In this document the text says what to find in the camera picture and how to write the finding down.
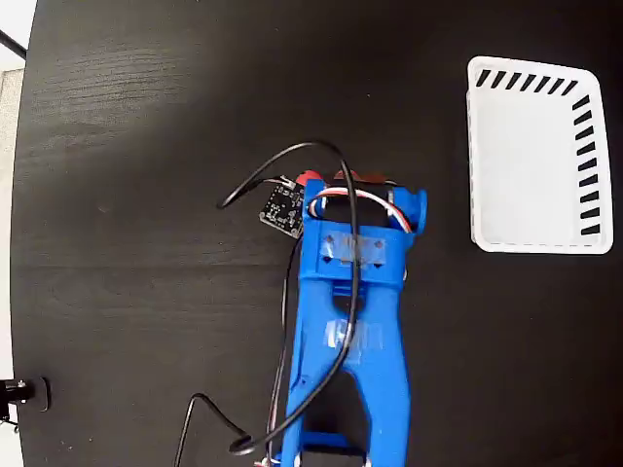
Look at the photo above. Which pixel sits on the black table clamp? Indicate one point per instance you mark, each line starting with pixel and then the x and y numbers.
pixel 34 393

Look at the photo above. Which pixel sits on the small camera circuit board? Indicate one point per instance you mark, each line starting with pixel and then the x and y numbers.
pixel 283 210

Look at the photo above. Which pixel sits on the white plastic basket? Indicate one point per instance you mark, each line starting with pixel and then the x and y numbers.
pixel 525 170

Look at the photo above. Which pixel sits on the red turtle toy gold shell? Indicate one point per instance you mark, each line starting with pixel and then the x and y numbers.
pixel 307 178

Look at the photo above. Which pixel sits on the black pole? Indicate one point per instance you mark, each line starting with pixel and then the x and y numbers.
pixel 12 43

